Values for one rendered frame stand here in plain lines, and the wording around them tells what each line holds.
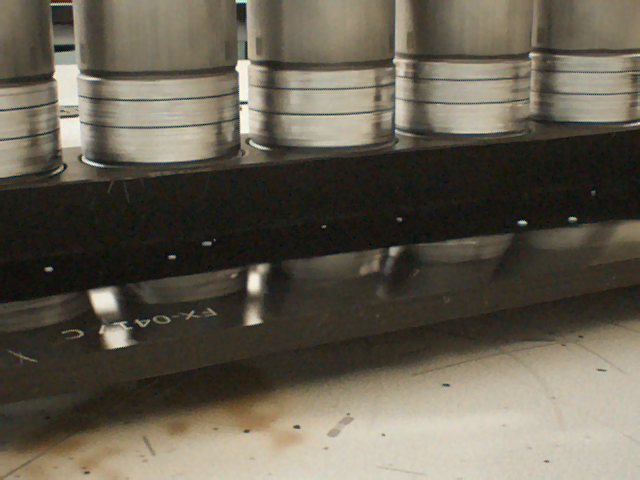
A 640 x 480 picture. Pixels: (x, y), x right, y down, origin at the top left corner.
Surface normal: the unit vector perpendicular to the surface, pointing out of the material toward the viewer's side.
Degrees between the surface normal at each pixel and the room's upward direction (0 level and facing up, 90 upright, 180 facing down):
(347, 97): 90
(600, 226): 0
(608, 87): 90
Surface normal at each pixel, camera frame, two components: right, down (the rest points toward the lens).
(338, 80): 0.18, 0.25
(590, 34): -0.18, 0.25
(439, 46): -0.42, 0.23
